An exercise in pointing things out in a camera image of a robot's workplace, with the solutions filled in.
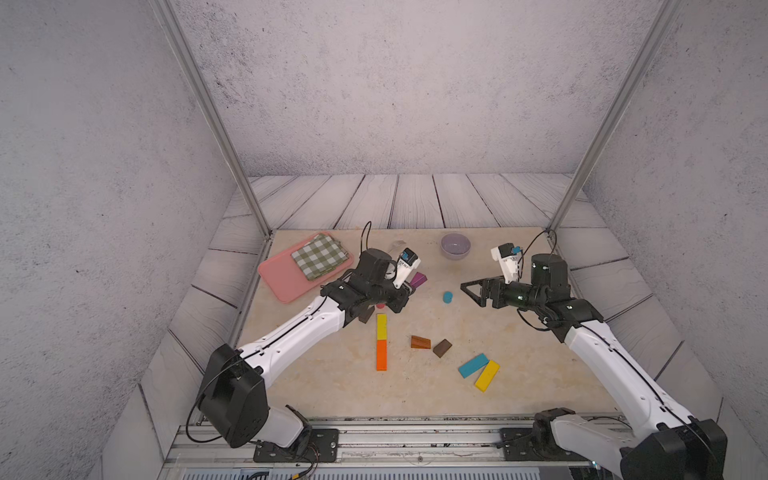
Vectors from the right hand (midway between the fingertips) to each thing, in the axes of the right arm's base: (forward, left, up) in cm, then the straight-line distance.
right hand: (474, 285), depth 75 cm
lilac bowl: (+33, -2, -21) cm, 39 cm away
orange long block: (-8, +24, -24) cm, 35 cm away
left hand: (+1, +14, -3) cm, 14 cm away
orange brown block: (-4, +13, -24) cm, 28 cm away
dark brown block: (+4, +30, -22) cm, 37 cm away
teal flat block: (-11, -2, -25) cm, 27 cm away
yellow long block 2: (-14, -6, -24) cm, 28 cm away
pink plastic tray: (+19, +60, -23) cm, 67 cm away
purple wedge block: (+2, +14, 0) cm, 14 cm away
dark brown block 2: (-6, +6, -23) cm, 25 cm away
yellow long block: (0, +25, -23) cm, 33 cm away
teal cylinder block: (+10, +3, -22) cm, 24 cm away
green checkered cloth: (+27, +48, -21) cm, 59 cm away
